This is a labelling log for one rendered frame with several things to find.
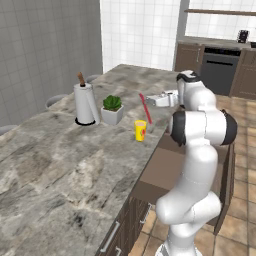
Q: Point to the green plant in white pot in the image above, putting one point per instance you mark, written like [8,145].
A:
[112,108]

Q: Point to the grey stool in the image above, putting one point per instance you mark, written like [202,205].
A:
[55,100]
[92,78]

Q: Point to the black countertop object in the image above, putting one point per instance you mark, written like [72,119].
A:
[243,36]

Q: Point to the wooden wall shelf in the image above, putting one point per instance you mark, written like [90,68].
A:
[220,12]

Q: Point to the dark brown cupboard door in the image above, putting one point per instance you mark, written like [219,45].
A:
[121,230]
[140,213]

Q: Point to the black dishwasher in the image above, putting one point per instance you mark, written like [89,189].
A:
[218,71]

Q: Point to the paper towel roll on holder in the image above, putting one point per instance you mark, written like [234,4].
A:
[85,103]

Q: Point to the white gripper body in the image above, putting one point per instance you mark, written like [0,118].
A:
[159,100]

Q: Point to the red straw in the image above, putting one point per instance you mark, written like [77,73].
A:
[147,111]

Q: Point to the brown open drawer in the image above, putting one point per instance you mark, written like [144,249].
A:
[163,166]

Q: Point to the brown cupboard run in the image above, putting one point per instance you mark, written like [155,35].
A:
[245,75]
[188,58]

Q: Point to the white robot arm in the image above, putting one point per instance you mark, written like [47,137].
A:
[196,166]

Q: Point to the yellow smoothie cup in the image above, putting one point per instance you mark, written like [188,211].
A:
[140,131]

